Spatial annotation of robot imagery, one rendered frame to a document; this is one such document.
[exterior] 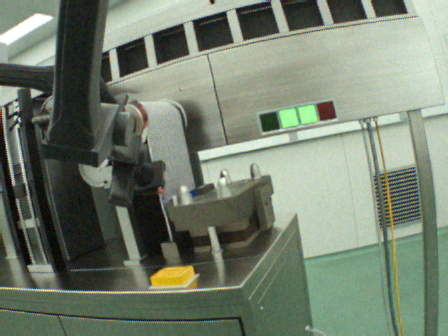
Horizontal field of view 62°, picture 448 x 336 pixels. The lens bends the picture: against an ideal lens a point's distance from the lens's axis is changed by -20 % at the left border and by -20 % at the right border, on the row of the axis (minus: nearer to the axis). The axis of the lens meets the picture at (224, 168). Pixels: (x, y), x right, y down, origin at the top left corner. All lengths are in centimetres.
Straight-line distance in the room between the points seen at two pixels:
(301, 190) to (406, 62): 255
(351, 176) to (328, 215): 38
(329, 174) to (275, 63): 242
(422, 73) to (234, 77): 62
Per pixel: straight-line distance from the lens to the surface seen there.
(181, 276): 88
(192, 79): 145
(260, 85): 138
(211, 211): 106
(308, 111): 135
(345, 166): 370
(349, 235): 381
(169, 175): 121
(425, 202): 156
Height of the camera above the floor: 115
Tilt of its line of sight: 3 degrees down
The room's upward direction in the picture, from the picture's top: 12 degrees counter-clockwise
